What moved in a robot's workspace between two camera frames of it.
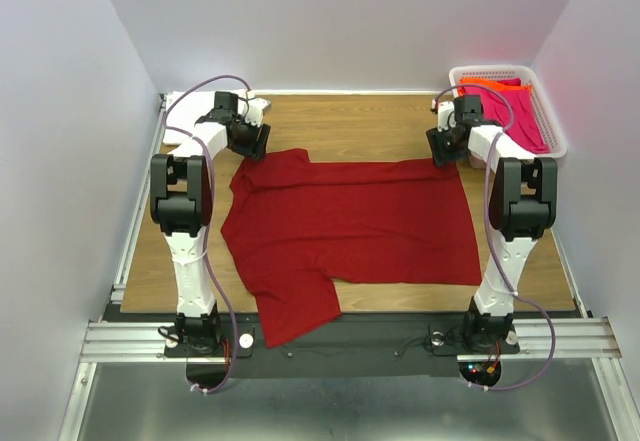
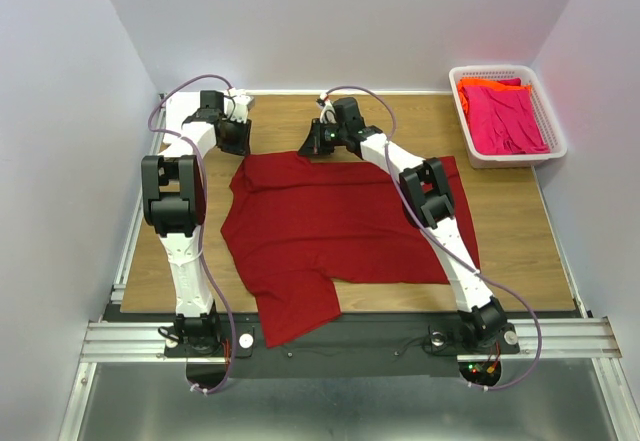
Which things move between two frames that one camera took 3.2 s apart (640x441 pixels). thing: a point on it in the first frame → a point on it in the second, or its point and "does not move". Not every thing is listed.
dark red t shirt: [295, 226] does not move
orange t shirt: [474, 83] does not move
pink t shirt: [515, 113] does not move
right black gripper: [439, 154] → [309, 148]
